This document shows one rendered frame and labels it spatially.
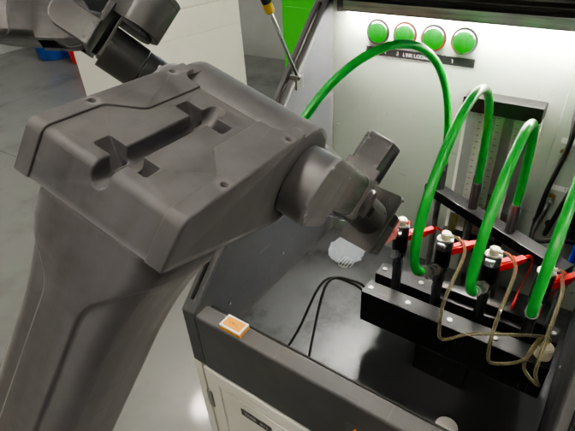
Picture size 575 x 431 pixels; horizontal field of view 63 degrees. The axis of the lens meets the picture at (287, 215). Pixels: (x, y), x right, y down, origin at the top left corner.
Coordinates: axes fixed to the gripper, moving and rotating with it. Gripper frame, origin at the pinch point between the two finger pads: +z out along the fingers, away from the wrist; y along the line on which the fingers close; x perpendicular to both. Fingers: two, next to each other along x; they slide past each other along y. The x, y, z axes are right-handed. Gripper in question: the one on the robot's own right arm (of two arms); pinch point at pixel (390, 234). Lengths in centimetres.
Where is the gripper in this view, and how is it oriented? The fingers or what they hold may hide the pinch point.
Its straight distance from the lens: 84.4
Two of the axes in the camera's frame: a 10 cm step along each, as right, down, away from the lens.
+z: 5.4, 3.5, 7.7
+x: -6.7, -3.8, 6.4
